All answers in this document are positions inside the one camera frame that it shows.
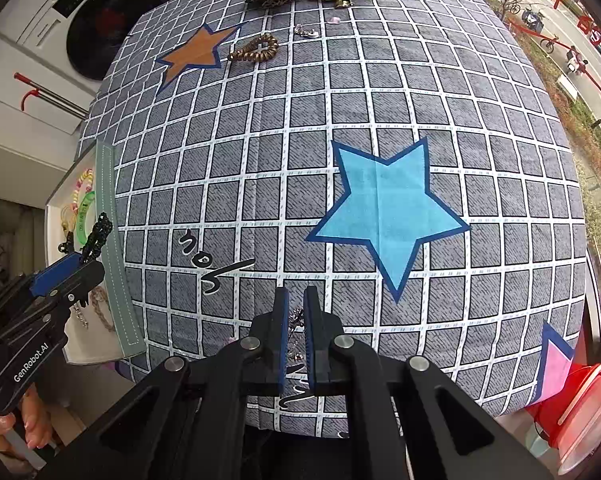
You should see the person's left hand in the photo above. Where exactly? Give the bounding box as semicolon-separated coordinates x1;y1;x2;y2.
0;384;57;467

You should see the black beaded hair clip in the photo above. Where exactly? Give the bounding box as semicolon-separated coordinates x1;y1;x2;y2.
79;212;114;264

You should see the red handled tool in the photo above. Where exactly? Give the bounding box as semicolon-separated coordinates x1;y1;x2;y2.
14;72;89;122

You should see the red window decal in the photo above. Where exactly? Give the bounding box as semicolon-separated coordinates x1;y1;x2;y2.
495;0;601;117

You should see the pastel spiral hair tie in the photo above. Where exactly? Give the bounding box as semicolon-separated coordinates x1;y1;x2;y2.
68;168;96;211

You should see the white jewelry box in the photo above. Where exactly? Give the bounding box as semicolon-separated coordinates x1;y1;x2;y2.
44;143;146;366

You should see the grey checked star print cloth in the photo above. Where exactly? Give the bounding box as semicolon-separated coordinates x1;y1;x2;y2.
77;0;589;437

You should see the bronze spiral hair tie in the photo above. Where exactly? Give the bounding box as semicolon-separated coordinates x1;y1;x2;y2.
226;32;280;65

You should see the white washing machine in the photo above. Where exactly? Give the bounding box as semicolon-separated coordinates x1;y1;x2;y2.
0;0;192;133

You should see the pale chain necklace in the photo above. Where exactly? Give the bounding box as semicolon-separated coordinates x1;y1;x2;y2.
72;289;117;333

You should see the green translucent bangle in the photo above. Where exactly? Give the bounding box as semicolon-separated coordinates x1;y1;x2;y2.
74;189;99;247

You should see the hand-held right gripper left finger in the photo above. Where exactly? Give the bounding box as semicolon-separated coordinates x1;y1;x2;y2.
38;287;294;480

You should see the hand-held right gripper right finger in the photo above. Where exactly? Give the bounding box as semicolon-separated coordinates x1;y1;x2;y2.
303;286;553;480

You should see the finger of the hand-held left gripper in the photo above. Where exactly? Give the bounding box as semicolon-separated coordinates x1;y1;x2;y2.
0;251;85;328
0;261;106;347

